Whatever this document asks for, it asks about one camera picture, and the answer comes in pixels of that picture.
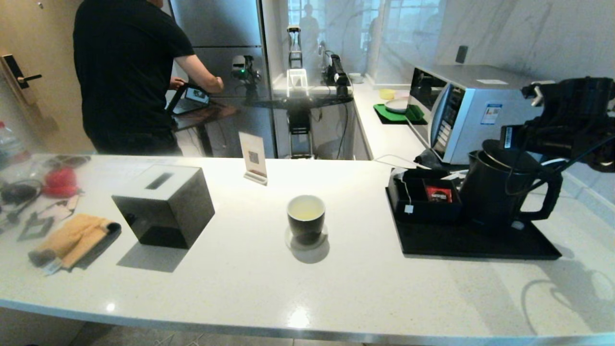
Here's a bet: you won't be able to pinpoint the black electric kettle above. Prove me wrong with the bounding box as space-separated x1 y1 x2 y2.
458 138 564 235

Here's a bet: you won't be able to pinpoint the dark green tea sachet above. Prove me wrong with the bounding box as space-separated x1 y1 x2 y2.
16 216 54 242

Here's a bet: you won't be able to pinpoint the silver microwave oven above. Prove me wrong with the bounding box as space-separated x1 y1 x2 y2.
407 64 558 166

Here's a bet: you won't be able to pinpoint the dark grey power plug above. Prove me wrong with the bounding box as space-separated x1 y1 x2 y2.
416 149 452 169

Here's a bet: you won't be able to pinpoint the red sachet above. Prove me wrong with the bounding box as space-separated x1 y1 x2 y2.
425 186 454 204

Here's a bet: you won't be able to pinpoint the black rectangular serving tray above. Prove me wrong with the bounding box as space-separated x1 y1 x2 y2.
385 187 562 261

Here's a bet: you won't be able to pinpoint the black compartment sachet box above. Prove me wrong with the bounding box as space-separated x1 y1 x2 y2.
386 168 465 223

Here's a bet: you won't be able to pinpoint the green mat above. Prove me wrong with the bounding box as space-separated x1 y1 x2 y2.
373 102 429 125

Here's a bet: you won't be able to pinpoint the black white robot stand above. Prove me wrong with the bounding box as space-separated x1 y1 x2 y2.
286 23 314 159

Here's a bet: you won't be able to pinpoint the black curved desk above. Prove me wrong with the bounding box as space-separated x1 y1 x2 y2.
244 91 355 109

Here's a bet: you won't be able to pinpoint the black mug white inside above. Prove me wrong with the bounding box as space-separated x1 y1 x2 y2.
287 194 327 244

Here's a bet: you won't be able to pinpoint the white round saucer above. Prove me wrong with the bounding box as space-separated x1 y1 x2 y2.
284 224 330 251

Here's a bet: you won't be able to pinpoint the QR code sign stand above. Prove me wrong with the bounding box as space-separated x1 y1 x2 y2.
238 130 269 186

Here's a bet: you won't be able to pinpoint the brown wooden table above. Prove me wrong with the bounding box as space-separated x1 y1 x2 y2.
171 99 241 157

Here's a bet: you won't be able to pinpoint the silver refrigerator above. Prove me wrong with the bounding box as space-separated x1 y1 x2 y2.
168 0 278 158

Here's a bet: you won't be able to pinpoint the open laptop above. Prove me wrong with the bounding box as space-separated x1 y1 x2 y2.
172 84 212 115

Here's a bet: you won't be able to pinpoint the black cube tissue box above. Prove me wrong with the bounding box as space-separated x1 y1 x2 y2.
111 163 216 250

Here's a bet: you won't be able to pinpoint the person in black shirt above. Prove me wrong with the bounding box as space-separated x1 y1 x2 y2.
73 0 225 155

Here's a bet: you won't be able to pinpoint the orange grey cleaning cloth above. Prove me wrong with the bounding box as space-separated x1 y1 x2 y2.
27 213 122 276

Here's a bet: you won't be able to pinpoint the red bell pepper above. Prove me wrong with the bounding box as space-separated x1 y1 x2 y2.
40 167 79 198

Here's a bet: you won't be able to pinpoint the beige patterned card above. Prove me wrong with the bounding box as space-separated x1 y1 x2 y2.
34 195 81 222

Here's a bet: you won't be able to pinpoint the clear water bottle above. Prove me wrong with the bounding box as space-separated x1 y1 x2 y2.
0 120 28 164

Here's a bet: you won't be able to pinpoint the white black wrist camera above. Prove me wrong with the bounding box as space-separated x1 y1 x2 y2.
521 81 554 107

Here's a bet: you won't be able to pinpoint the black hanging cable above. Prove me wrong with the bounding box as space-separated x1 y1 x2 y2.
336 101 349 159

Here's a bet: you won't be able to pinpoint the grey camera device green light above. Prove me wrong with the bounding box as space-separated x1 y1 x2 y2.
231 53 263 92

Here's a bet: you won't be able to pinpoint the black tangled cords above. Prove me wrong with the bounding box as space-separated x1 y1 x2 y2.
0 178 43 224

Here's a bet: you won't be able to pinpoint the black door handle lock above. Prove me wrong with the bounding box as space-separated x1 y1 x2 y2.
1 53 42 104

